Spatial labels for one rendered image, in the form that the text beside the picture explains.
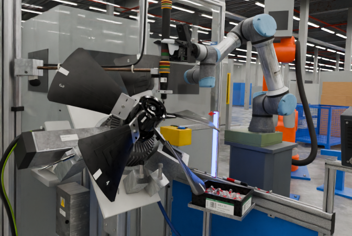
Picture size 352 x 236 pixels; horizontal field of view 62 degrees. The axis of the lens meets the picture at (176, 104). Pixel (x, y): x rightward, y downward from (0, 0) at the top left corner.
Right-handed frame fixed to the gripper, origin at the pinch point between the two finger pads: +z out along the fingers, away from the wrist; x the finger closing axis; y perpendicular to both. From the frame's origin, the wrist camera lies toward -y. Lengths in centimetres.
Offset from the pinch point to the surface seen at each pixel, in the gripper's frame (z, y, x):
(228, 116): -491, 79, 318
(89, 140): 35, 35, -12
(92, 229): 10, 86, 31
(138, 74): 0.2, 13.2, 13.0
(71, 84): 31.4, 18.8, 9.8
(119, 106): 15.5, 26.3, 3.8
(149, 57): -7.5, 5.3, 15.9
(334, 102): -787, 39, 186
